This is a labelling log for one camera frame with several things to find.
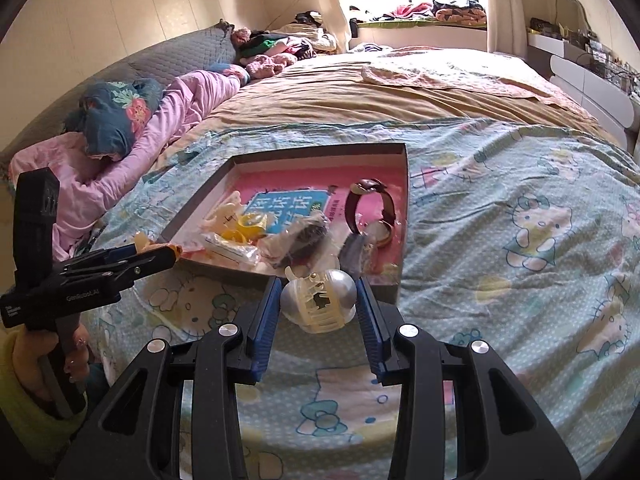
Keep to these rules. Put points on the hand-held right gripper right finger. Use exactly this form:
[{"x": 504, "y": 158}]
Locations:
[{"x": 372, "y": 325}]

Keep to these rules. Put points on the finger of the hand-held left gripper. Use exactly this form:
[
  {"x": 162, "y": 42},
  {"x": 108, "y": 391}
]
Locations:
[
  {"x": 105, "y": 256},
  {"x": 125, "y": 272}
]

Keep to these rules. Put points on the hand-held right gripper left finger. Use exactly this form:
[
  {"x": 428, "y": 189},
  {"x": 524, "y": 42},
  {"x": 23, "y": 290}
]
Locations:
[{"x": 262, "y": 320}]

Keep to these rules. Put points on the beige orange hair accessory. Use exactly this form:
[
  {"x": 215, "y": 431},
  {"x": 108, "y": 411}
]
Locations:
[{"x": 142, "y": 241}]

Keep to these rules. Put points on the shallow cardboard box tray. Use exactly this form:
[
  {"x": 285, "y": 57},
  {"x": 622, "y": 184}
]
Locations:
[{"x": 385, "y": 287}]

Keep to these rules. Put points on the pearl hair claw clip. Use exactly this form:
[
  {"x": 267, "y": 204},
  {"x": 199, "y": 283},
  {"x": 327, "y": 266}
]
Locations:
[{"x": 340, "y": 290}]

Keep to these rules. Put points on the yellow bangles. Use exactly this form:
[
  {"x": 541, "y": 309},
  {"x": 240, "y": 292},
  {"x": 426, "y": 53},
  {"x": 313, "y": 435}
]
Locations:
[{"x": 250, "y": 222}]

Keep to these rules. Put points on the person's left forearm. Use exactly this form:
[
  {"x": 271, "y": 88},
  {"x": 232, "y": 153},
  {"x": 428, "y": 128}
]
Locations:
[{"x": 25, "y": 425}]

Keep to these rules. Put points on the person's left hand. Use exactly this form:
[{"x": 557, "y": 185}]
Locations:
[{"x": 25, "y": 360}]

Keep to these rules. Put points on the grey blue hair clip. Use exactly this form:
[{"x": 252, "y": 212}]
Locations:
[{"x": 352, "y": 255}]

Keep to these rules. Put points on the clear plastic packet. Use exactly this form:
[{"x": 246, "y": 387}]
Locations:
[{"x": 230, "y": 250}]

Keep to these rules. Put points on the round gold-rimmed watch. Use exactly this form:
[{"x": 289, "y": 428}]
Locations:
[{"x": 380, "y": 234}]

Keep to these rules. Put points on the black accessory in plastic bag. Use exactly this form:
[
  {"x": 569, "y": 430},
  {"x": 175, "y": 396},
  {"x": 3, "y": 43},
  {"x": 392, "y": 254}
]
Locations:
[{"x": 305, "y": 237}]

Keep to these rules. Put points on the white hair claw clip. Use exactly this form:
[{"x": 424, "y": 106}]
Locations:
[{"x": 222, "y": 217}]

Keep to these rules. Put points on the blue floral pillow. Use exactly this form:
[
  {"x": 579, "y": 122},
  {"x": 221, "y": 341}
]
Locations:
[{"x": 110, "y": 125}]

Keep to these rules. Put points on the cartoon cat print blanket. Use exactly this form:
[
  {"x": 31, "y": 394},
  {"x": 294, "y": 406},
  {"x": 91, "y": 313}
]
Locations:
[{"x": 500, "y": 260}]

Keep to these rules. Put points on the pink quilt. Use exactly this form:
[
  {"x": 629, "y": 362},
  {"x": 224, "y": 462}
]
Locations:
[{"x": 165, "y": 120}]

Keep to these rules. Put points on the grey quilted headboard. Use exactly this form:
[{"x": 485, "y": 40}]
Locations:
[{"x": 175, "y": 55}]

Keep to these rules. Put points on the brown bed sheet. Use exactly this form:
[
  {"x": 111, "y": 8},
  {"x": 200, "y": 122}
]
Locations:
[{"x": 325, "y": 100}]

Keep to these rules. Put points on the pink plush toy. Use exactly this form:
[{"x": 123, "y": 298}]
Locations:
[{"x": 270, "y": 65}]

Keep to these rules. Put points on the pile of clothes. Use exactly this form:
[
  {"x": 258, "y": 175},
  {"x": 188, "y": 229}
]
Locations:
[{"x": 295, "y": 40}]

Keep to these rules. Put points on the cream curtain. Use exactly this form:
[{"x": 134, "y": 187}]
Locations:
[
  {"x": 505, "y": 5},
  {"x": 327, "y": 5}
]

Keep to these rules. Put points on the clothes on windowsill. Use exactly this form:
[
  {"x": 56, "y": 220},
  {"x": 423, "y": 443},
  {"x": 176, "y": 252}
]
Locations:
[{"x": 450, "y": 12}]

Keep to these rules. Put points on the white dressing table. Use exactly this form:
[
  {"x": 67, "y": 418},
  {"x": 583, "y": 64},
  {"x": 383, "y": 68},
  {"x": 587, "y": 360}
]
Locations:
[{"x": 585, "y": 80}]

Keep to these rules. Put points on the clutter of cosmetics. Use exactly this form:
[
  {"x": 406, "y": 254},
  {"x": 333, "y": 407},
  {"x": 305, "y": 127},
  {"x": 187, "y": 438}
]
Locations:
[{"x": 600, "y": 60}]

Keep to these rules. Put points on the wavy-edged mirror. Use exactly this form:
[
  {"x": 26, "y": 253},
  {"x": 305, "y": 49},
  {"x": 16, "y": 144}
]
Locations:
[{"x": 572, "y": 12}]

